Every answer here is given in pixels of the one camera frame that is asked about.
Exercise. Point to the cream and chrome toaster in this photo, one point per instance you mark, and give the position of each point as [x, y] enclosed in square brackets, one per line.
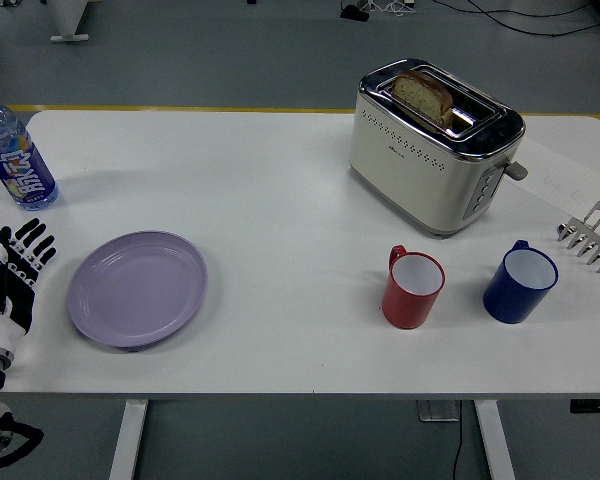
[420, 170]

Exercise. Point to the white furniture foot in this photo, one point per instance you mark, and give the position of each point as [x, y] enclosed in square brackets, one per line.
[67, 20]

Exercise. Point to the black table control panel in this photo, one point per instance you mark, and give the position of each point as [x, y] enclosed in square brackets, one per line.
[595, 406]

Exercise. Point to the grey box under table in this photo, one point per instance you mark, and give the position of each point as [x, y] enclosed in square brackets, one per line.
[437, 410]

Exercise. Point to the white paper sheet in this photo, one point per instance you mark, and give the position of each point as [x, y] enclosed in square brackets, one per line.
[560, 170]

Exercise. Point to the red mug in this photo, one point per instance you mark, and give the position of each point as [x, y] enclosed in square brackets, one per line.
[405, 305]

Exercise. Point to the blue mug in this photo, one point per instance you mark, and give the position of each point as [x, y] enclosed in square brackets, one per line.
[510, 300]

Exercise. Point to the silver metal toast rack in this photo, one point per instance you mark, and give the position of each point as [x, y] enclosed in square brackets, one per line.
[595, 235]

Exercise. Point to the black and white robot left hand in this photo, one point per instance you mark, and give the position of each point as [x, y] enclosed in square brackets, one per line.
[20, 295]

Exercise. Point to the white table leg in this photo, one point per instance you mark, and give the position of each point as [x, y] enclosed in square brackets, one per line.
[495, 440]
[127, 440]

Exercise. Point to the black floor device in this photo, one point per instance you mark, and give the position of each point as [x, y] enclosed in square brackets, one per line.
[355, 12]

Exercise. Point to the blue-labelled plastic drink bottle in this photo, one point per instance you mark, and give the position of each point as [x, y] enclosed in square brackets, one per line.
[22, 165]

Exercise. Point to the lilac round plate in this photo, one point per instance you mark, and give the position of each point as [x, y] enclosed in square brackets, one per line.
[137, 290]

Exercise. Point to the brown bread slice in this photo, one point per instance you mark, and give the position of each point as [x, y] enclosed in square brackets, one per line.
[422, 95]

